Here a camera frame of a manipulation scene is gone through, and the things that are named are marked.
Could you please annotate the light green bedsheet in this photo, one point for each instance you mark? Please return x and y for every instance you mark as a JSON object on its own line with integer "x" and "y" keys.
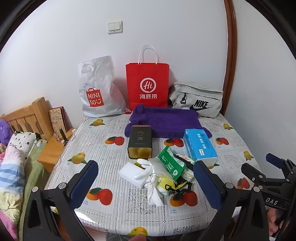
{"x": 33, "y": 166}

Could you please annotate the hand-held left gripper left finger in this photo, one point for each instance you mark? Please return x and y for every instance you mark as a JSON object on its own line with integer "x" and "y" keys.
{"x": 84, "y": 183}

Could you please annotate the grey waist bag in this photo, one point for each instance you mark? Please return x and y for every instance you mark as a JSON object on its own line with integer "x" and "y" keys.
{"x": 196, "y": 99}

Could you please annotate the red paper bag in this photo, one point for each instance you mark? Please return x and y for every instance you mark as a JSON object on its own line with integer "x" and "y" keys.
{"x": 148, "y": 85}

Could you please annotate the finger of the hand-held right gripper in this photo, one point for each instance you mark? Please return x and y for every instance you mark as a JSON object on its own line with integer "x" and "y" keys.
{"x": 275, "y": 161}
{"x": 251, "y": 172}

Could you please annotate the purple plush toy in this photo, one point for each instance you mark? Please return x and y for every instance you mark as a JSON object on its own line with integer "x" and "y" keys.
{"x": 4, "y": 132}

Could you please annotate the blue tissue pack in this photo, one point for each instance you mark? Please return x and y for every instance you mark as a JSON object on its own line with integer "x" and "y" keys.
{"x": 200, "y": 144}

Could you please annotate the thin white cloth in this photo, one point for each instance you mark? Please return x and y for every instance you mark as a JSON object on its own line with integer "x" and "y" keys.
{"x": 153, "y": 197}

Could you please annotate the white dotted pillow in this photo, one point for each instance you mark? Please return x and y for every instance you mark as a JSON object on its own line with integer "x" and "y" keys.
{"x": 23, "y": 141}

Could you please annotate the pastel striped quilt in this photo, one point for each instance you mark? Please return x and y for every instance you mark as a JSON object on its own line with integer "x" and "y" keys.
{"x": 11, "y": 176}

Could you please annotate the person's right hand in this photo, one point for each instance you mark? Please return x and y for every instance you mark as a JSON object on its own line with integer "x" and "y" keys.
{"x": 272, "y": 220}

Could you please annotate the patterned cover book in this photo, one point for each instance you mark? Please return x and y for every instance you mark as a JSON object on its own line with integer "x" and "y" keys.
{"x": 56, "y": 119}

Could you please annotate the wooden nightstand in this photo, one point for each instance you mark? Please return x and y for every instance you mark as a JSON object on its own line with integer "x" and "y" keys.
{"x": 52, "y": 150}

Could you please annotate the small dark stand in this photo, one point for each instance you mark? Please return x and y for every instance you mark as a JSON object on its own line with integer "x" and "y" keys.
{"x": 63, "y": 134}

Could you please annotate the small red white packet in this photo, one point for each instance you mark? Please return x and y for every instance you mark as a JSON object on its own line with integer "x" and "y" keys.
{"x": 127, "y": 112}

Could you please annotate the brown wooden door frame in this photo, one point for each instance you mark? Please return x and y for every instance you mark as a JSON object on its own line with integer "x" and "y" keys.
{"x": 231, "y": 58}

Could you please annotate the dark tin box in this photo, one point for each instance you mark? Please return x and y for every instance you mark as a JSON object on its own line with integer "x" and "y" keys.
{"x": 140, "y": 139}

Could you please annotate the white plastic shopping bag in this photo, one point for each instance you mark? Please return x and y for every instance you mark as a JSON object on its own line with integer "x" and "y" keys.
{"x": 99, "y": 88}

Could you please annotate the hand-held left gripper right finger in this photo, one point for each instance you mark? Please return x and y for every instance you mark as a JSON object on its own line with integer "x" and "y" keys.
{"x": 207, "y": 185}

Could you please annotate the purple towel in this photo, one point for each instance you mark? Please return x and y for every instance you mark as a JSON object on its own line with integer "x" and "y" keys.
{"x": 161, "y": 118}

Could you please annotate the small glass bottle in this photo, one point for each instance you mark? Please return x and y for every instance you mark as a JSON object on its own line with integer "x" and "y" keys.
{"x": 56, "y": 136}

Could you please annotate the white wall light switch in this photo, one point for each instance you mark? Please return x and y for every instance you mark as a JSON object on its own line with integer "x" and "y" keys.
{"x": 115, "y": 27}

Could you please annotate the wooden headboard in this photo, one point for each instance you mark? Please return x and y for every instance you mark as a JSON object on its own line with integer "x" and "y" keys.
{"x": 30, "y": 115}

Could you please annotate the green wet wipes pack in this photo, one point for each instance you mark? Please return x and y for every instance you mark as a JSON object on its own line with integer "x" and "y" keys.
{"x": 172, "y": 163}

